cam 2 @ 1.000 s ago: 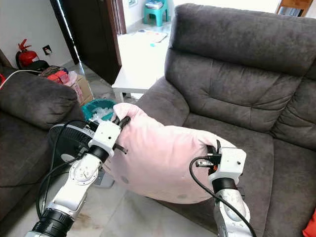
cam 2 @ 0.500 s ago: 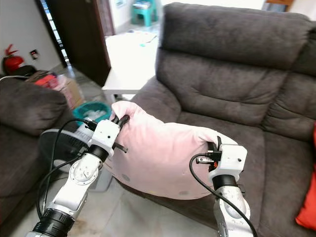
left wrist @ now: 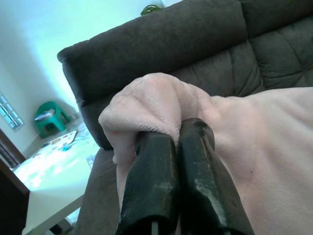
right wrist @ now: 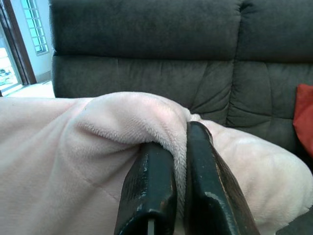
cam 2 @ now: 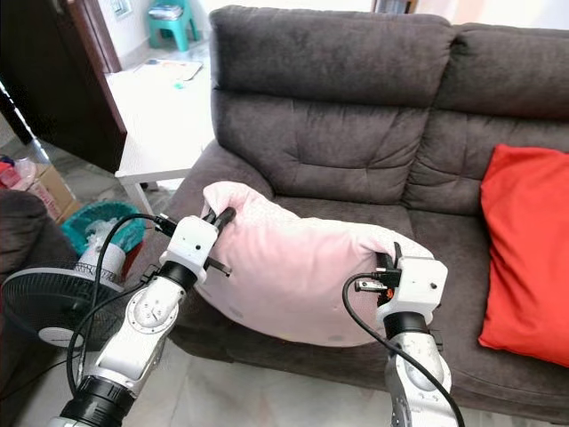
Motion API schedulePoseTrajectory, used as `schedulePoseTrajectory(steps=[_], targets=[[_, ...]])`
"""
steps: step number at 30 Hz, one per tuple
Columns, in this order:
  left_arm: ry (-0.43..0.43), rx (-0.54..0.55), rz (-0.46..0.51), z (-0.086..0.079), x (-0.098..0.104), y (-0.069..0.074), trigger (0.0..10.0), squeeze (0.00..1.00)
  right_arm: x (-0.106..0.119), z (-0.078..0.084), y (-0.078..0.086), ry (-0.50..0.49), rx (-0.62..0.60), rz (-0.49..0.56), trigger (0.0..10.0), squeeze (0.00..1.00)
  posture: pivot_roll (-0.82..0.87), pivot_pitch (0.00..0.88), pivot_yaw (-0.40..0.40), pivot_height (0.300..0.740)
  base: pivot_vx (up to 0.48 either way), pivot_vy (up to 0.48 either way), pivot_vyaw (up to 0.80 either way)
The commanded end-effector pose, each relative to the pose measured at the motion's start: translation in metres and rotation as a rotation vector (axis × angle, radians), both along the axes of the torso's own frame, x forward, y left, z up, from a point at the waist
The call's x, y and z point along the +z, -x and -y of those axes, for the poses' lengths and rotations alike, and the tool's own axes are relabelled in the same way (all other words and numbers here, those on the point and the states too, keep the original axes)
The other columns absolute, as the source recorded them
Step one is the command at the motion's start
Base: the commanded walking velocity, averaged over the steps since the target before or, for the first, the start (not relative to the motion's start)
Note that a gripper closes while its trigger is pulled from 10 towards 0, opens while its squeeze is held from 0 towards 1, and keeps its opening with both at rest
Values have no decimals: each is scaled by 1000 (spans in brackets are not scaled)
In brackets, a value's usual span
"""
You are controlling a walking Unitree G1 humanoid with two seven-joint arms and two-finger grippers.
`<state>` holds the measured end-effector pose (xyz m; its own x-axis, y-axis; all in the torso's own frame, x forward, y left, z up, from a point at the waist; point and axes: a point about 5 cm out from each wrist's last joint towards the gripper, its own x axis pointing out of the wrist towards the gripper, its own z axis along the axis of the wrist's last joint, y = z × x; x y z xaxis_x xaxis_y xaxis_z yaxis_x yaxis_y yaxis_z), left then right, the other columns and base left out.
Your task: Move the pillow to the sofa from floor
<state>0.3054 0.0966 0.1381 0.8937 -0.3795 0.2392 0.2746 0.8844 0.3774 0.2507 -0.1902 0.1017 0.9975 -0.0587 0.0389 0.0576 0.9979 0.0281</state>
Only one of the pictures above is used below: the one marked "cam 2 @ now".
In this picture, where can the pink cat face pillow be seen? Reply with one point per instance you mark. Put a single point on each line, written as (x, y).
(302, 267)

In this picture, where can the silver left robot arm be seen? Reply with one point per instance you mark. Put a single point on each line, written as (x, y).
(151, 316)

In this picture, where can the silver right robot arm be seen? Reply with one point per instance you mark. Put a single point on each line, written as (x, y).
(413, 382)

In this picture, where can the dark grey fabric sofa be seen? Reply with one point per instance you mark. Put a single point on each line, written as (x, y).
(338, 142)

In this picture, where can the red pillow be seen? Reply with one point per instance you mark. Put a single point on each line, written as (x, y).
(529, 258)

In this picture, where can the black and grey floor fan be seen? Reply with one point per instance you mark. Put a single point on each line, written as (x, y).
(53, 302)

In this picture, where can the teal waste basket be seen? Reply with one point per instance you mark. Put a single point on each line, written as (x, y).
(80, 229)

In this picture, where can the brown cardboard box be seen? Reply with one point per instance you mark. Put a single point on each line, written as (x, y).
(58, 196)

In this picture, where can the dark fabric armchair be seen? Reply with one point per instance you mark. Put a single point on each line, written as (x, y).
(22, 240)

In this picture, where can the printed paper sheets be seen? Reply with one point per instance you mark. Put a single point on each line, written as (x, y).
(178, 68)

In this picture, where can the red bag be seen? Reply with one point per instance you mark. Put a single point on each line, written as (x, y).
(9, 175)

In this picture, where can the dark wooden door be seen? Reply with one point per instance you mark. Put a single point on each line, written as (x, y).
(53, 80)

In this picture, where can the teal plastic stool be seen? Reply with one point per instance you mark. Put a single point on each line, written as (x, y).
(173, 31)

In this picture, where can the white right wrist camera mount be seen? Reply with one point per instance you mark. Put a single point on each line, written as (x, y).
(420, 283)

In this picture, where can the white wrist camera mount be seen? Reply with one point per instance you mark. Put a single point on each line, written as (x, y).
(191, 245)
(420, 283)

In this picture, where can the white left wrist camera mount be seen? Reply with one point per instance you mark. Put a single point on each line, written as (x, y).
(191, 245)

